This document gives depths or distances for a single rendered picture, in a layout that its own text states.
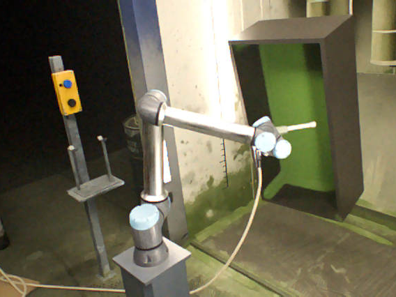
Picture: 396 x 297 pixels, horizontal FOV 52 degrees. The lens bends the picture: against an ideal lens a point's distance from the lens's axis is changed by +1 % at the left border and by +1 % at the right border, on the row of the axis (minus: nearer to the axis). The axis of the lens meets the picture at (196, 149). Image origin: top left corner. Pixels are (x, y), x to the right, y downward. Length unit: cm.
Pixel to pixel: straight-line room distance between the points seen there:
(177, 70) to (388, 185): 186
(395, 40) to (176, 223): 209
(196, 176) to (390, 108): 166
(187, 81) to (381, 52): 143
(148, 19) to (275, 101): 102
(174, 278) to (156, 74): 134
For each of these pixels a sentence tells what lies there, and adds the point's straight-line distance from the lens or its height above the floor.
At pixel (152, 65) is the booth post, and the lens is 278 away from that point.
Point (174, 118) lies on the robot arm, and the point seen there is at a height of 139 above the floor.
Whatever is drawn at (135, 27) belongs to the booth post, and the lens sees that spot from 273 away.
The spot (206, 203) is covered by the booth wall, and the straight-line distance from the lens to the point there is 337.
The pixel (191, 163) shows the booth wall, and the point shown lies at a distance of 314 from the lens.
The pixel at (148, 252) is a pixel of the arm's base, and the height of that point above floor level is 72.
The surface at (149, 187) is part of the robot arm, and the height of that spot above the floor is 99.
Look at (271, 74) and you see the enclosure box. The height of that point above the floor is 134.
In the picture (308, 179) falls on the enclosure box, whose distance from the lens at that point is 315.
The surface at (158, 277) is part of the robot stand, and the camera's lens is 213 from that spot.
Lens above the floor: 192
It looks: 21 degrees down
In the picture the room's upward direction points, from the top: 7 degrees counter-clockwise
